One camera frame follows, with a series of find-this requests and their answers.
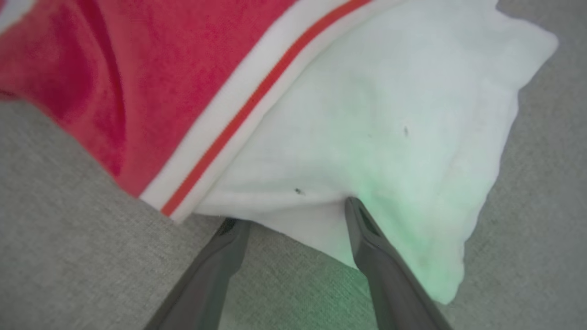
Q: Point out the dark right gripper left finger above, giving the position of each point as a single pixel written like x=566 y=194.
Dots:
x=206 y=284

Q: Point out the red towel with white stripe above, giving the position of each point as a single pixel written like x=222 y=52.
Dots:
x=69 y=229

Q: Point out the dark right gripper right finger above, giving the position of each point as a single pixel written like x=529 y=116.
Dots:
x=394 y=284

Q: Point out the red and white jersey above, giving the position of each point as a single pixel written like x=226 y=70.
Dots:
x=412 y=114

